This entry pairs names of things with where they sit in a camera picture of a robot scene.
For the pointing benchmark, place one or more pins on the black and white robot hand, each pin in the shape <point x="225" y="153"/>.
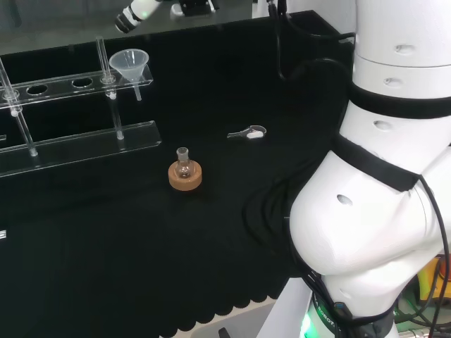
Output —
<point x="137" y="12"/>

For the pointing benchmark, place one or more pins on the clear plastic funnel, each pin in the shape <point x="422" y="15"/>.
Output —
<point x="128" y="63"/>

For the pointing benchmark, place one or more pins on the clear acrylic funnel stand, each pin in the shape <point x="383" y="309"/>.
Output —
<point x="88" y="148"/>

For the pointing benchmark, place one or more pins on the small round-bottom glass flask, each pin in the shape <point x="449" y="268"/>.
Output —
<point x="184" y="169"/>

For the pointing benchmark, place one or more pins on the black bench cloth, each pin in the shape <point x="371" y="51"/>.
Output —
<point x="105" y="246"/>

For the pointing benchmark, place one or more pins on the white striped tag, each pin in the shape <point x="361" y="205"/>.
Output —
<point x="3" y="234"/>

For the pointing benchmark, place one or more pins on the yellow stop button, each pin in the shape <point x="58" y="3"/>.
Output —
<point x="428" y="278"/>

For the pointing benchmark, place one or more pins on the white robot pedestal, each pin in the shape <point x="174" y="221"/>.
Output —
<point x="285" y="310"/>

